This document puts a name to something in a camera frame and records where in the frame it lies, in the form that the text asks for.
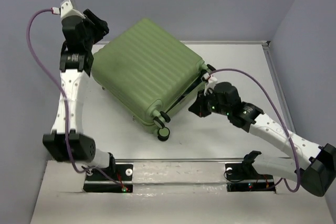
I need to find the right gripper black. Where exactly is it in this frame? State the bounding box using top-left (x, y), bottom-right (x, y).
top-left (188, 87), bottom-right (230, 116)

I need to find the green hard-shell suitcase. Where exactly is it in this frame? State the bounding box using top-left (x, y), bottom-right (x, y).
top-left (91, 18), bottom-right (211, 141)

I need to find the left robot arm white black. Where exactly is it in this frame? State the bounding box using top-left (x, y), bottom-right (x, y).
top-left (43, 7), bottom-right (116, 179)

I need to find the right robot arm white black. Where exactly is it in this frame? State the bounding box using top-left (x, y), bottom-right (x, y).
top-left (188, 82), bottom-right (335, 197)

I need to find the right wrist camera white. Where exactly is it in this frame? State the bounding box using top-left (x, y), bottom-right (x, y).
top-left (202, 72), bottom-right (218, 95)

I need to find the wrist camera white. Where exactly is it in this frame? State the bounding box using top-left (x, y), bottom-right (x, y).
top-left (51, 0), bottom-right (85, 20)
top-left (202, 72), bottom-right (218, 95)

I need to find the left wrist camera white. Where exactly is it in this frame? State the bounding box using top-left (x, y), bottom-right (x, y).
top-left (51, 0), bottom-right (85, 20)

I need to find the aluminium rail front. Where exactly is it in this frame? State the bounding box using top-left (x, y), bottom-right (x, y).
top-left (115, 158), bottom-right (243, 163)

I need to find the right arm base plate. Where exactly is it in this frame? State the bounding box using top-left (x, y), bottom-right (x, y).
top-left (223, 163), bottom-right (276, 193)

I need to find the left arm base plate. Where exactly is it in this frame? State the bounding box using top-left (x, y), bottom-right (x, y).
top-left (82, 163), bottom-right (133, 194)

